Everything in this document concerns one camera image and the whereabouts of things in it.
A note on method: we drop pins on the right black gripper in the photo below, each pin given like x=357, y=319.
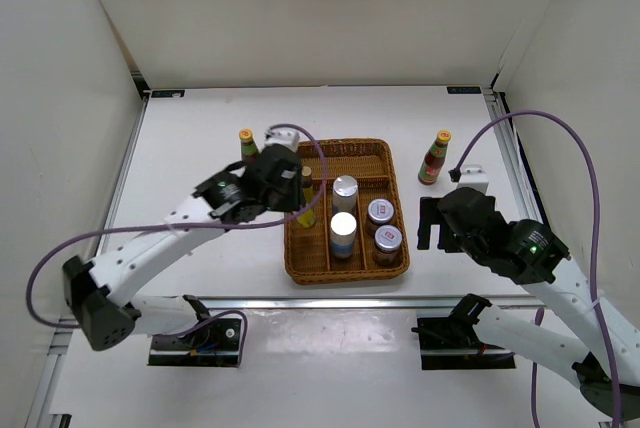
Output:
x=429, y=214

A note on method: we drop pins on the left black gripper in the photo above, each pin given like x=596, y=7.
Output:
x=294, y=199

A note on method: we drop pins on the small yellow cork bottle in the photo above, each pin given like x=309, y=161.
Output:
x=307, y=180

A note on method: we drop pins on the small brown cork bottle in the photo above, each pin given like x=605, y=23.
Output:
x=307, y=220

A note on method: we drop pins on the brown jar white lid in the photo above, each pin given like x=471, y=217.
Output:
x=388, y=241
x=380, y=212

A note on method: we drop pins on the silver lid blue can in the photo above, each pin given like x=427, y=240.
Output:
x=343, y=229

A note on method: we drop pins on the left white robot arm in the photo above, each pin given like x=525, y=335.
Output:
x=103, y=293

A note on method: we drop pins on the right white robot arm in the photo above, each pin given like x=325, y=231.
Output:
x=601, y=358

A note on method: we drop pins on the green label sauce bottle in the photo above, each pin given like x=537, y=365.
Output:
x=249, y=150

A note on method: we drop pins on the red label sauce bottle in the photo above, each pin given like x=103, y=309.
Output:
x=434, y=158

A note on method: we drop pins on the woven wicker divided basket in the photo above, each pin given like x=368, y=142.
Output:
x=308, y=257

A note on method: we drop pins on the right blue table label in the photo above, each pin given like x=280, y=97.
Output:
x=463, y=90

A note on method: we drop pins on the blue table label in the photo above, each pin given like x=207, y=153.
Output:
x=463, y=90
x=167, y=94

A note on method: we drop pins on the left blue table label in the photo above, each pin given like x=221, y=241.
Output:
x=167, y=94

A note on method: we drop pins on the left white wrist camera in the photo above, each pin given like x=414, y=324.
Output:
x=286, y=137

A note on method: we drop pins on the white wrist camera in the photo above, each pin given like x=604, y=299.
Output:
x=286, y=137
x=473, y=176

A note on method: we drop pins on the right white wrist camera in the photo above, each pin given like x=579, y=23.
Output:
x=473, y=176

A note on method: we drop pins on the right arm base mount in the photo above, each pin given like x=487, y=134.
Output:
x=450, y=342

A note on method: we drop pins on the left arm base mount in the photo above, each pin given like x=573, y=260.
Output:
x=216, y=341

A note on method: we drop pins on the front aluminium rail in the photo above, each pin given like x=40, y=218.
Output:
x=346, y=303

